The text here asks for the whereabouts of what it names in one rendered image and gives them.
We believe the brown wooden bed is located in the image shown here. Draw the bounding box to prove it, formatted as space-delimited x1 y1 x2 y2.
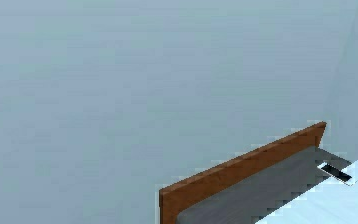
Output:
158 121 358 224

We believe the black and white phone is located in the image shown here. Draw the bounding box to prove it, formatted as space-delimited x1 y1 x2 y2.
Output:
316 162 358 187

